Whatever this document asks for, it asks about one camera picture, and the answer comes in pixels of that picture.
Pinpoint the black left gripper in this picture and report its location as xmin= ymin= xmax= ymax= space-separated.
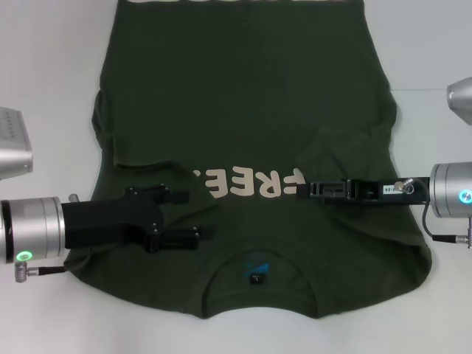
xmin=61 ymin=182 xmax=218 ymax=254

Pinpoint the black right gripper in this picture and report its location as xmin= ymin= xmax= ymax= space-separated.
xmin=296 ymin=176 xmax=433 ymax=207

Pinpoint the dark green printed t-shirt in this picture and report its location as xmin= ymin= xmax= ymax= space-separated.
xmin=63 ymin=0 xmax=433 ymax=320

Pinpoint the right gripper cable with connectors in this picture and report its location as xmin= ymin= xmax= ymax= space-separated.
xmin=393 ymin=178 xmax=472 ymax=256

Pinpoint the gripper cable with connectors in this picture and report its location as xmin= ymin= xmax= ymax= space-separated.
xmin=14 ymin=192 xmax=95 ymax=284
xmin=393 ymin=178 xmax=472 ymax=256

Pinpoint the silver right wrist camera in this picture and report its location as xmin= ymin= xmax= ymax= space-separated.
xmin=445 ymin=75 xmax=472 ymax=127

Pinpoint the left gripper cable with connectors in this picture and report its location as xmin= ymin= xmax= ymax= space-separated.
xmin=14 ymin=192 xmax=95 ymax=284

